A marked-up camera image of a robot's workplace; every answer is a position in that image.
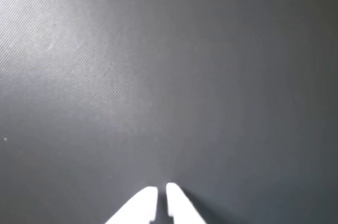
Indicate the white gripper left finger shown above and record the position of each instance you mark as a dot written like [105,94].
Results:
[140,205]

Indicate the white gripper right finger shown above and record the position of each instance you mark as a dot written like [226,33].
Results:
[179,205]

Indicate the dark grey table mat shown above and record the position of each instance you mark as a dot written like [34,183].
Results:
[169,76]

